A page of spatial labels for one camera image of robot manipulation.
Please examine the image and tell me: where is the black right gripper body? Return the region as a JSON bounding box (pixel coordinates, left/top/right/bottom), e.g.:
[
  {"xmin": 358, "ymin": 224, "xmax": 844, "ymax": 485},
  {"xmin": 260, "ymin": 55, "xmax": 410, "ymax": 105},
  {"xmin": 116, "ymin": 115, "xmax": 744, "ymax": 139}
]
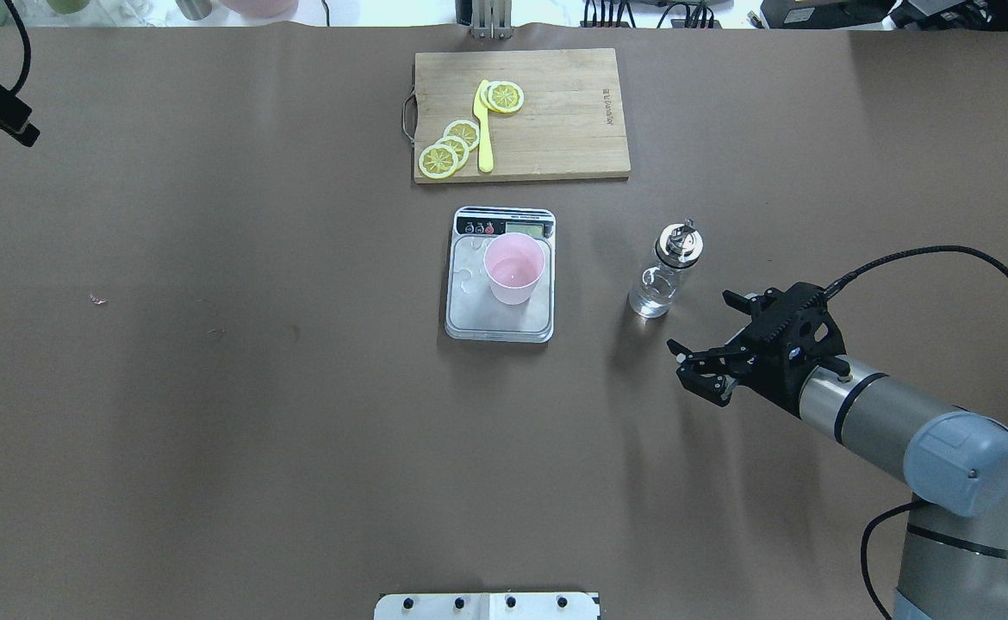
[{"xmin": 722, "ymin": 282, "xmax": 846, "ymax": 419}]

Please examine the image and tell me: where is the pink plastic cup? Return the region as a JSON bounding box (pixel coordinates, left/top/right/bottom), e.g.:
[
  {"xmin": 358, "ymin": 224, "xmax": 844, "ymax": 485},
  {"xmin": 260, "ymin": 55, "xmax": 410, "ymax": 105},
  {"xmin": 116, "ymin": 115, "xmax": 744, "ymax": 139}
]
[{"xmin": 482, "ymin": 232, "xmax": 546, "ymax": 306}]

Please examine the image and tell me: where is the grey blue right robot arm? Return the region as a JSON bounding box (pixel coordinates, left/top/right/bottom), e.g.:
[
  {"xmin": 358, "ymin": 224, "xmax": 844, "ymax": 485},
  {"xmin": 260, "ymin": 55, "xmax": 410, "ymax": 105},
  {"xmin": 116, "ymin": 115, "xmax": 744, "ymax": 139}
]
[{"xmin": 667, "ymin": 282, "xmax": 1008, "ymax": 619}]

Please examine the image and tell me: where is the glass sauce bottle metal spout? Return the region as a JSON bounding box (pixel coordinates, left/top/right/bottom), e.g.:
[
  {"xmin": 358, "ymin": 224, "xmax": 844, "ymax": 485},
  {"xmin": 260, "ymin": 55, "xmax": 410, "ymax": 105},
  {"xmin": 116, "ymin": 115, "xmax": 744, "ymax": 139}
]
[{"xmin": 627, "ymin": 217, "xmax": 705, "ymax": 320}]

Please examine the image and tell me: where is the digital kitchen scale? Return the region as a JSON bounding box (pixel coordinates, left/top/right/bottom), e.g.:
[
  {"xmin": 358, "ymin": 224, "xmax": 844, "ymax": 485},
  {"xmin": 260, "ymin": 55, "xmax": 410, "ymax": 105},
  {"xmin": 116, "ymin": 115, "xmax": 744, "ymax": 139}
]
[{"xmin": 444, "ymin": 207, "xmax": 557, "ymax": 344}]

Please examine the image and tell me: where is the bamboo cutting board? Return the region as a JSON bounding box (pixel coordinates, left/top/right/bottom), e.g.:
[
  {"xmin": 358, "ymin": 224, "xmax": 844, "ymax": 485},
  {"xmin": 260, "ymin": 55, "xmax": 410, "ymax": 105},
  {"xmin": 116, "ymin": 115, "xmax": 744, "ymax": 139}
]
[{"xmin": 413, "ymin": 48, "xmax": 632, "ymax": 183}]

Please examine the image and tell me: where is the lemon slice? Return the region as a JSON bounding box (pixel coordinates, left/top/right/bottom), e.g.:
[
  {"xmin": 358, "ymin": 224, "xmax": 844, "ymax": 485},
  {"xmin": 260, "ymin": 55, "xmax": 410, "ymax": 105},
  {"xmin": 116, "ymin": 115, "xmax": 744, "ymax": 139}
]
[
  {"xmin": 487, "ymin": 81, "xmax": 526, "ymax": 114},
  {"xmin": 436, "ymin": 134, "xmax": 470, "ymax": 171},
  {"xmin": 418, "ymin": 144, "xmax": 464, "ymax": 180},
  {"xmin": 474, "ymin": 81, "xmax": 494, "ymax": 121},
  {"xmin": 442, "ymin": 119, "xmax": 481, "ymax": 150}
]

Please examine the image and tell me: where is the yellow plastic knife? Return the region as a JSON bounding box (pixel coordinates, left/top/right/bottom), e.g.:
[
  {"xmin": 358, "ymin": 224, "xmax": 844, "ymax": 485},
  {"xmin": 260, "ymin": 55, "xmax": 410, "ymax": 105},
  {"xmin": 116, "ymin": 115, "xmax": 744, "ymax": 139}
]
[{"xmin": 472, "ymin": 79, "xmax": 494, "ymax": 174}]

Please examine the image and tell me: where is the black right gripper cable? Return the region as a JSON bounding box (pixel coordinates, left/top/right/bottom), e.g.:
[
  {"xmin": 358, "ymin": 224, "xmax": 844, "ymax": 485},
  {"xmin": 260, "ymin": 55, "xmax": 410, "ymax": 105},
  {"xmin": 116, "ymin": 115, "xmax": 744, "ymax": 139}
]
[{"xmin": 823, "ymin": 245, "xmax": 1008, "ymax": 620}]

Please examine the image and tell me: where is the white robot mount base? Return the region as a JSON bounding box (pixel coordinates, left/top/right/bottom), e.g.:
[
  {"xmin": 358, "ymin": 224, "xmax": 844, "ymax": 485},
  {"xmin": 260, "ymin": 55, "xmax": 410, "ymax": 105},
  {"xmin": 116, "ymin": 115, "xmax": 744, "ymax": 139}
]
[{"xmin": 373, "ymin": 592, "xmax": 603, "ymax": 619}]

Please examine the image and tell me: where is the aluminium frame post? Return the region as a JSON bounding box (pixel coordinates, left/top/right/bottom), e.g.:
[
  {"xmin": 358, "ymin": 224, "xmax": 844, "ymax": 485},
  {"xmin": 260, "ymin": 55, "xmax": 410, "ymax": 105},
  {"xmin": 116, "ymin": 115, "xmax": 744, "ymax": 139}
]
[{"xmin": 469, "ymin": 0, "xmax": 514, "ymax": 40}]

